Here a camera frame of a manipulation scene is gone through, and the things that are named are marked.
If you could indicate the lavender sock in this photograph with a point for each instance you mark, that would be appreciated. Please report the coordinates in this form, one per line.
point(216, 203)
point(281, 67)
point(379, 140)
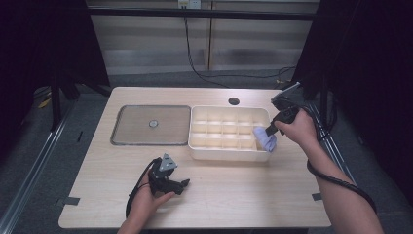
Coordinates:
point(268, 143)

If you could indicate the yellow floor object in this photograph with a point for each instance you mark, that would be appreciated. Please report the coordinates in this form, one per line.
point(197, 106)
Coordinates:
point(45, 103)

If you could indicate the dark curtain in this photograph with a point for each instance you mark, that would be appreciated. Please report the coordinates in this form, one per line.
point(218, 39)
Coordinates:
point(39, 42)
point(373, 65)

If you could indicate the black horizontal frame bar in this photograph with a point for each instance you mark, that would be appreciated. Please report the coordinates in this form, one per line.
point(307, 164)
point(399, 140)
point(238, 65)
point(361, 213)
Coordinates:
point(146, 13)

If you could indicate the white divided storage box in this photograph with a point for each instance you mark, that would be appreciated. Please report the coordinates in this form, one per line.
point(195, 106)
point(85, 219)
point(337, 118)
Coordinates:
point(224, 155)

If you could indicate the grey tape piece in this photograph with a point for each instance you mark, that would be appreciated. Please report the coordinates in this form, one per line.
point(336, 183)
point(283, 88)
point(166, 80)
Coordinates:
point(68, 201)
point(316, 196)

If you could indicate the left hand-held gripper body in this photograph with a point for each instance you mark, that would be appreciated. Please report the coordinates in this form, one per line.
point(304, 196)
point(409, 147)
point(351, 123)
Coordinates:
point(162, 182)

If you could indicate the black metal stand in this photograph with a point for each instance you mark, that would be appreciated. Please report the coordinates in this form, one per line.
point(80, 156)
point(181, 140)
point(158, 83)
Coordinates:
point(56, 107)
point(323, 97)

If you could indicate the person's left hand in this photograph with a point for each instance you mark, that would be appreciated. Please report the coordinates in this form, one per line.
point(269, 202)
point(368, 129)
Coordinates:
point(142, 204)

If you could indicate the person's right hand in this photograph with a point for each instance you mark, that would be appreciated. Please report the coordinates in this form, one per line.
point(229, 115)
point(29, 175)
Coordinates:
point(303, 130)

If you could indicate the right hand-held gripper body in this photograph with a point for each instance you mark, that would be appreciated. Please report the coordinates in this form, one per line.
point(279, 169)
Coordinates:
point(285, 107)

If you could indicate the round black table grommet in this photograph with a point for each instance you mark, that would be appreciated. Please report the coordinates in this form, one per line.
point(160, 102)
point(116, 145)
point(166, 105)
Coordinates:
point(233, 101)

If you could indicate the clear flat box lid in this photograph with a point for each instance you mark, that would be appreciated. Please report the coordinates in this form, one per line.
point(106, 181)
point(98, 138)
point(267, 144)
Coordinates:
point(130, 126)

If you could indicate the white wall power outlet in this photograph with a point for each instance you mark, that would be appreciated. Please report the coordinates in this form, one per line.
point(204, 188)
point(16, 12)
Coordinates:
point(190, 4)

